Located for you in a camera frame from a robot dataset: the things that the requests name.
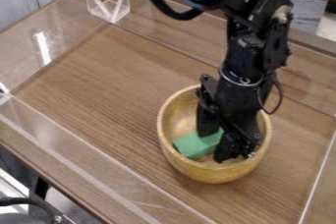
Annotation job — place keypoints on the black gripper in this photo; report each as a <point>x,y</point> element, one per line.
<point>228,106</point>

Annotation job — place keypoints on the green rectangular block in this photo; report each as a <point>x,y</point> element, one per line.
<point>195,147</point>

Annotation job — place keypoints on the brown wooden bowl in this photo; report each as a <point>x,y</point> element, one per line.
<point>176,120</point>

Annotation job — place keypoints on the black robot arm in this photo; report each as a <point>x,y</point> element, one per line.
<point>257,49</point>

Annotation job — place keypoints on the clear acrylic tray walls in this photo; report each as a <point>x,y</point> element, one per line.
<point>89,82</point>

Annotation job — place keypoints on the clear acrylic corner bracket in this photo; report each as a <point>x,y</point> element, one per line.
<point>108,10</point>

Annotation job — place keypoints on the black table leg bracket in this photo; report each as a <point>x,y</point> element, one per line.
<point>43,211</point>

